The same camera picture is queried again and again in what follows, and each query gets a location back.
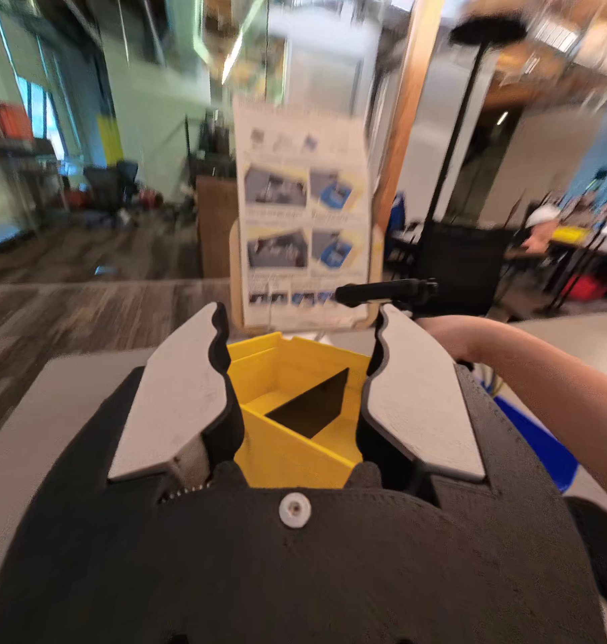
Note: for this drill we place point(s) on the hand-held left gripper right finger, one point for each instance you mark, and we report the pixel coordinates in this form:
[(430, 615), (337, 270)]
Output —
[(419, 397)]

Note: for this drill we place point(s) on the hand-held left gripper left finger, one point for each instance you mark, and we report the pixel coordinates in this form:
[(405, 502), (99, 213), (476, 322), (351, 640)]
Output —
[(177, 392)]

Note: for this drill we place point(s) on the yellow plastic bin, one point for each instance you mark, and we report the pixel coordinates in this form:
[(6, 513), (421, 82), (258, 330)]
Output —
[(283, 458)]

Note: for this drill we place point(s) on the blue plastic bin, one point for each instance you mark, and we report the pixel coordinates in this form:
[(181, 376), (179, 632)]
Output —
[(539, 442)]

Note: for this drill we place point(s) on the person's right forearm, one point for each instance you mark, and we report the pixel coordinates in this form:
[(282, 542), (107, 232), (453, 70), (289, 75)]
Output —
[(534, 382)]

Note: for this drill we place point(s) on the black mesh office chair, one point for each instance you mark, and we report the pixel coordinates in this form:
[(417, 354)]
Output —
[(464, 271)]

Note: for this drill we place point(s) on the black bin divider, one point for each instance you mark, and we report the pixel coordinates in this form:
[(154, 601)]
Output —
[(311, 410)]

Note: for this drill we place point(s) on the instruction poster stand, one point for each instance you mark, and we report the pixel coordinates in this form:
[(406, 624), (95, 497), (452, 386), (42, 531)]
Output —
[(293, 236)]

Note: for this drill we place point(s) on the brown wooden cabinet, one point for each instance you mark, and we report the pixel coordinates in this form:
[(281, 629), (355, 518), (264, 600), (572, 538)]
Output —
[(218, 226)]

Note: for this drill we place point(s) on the small yellow bin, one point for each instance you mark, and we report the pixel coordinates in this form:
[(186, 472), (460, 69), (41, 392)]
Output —
[(574, 234)]

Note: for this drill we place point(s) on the wooden pillar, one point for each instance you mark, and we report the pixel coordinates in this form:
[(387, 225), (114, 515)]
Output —
[(409, 100)]

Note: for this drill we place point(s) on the red storage bin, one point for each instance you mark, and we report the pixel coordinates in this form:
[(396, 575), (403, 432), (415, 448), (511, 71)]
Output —
[(587, 287)]

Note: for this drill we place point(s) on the dark office chair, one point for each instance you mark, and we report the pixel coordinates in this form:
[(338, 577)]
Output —
[(110, 191)]

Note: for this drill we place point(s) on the person's black t-shirt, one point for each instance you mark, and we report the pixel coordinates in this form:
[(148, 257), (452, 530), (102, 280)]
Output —
[(602, 548)]

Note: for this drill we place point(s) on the black pole stand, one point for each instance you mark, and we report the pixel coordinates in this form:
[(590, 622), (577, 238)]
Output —
[(487, 30)]

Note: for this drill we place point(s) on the orange box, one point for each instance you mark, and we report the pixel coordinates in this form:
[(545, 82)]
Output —
[(6, 120)]

